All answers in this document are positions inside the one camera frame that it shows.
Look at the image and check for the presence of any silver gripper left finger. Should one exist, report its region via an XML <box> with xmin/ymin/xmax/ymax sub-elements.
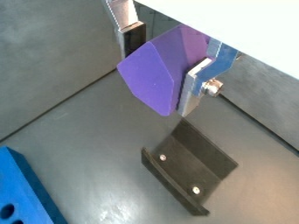
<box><xmin>102</xmin><ymin>0</ymin><xmax>146</xmax><ymax>59</ymax></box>

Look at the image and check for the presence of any purple three-prong object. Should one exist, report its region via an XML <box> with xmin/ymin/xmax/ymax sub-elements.
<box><xmin>116</xmin><ymin>24</ymin><xmax>210</xmax><ymax>116</ymax></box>

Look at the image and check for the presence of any blue shape-sorter block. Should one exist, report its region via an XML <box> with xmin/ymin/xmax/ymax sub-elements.
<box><xmin>0</xmin><ymin>146</ymin><xmax>68</xmax><ymax>224</ymax></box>

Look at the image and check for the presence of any black curved fixture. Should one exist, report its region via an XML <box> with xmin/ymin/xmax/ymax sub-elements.
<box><xmin>142</xmin><ymin>119</ymin><xmax>238</xmax><ymax>216</ymax></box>

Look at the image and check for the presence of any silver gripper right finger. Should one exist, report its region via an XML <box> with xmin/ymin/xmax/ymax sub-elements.
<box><xmin>176</xmin><ymin>38</ymin><xmax>239</xmax><ymax>116</ymax></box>

